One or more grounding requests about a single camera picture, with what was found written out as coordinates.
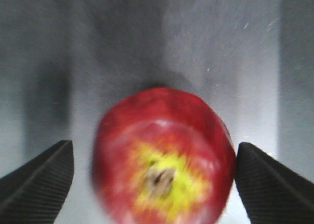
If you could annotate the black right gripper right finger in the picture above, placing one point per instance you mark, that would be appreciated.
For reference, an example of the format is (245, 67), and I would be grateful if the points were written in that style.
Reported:
(271, 192)

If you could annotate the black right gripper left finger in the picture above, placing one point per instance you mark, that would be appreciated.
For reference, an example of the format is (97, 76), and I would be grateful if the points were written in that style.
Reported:
(35, 192)

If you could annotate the dark red apple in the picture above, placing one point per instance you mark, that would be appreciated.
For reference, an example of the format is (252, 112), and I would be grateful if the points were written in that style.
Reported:
(163, 156)

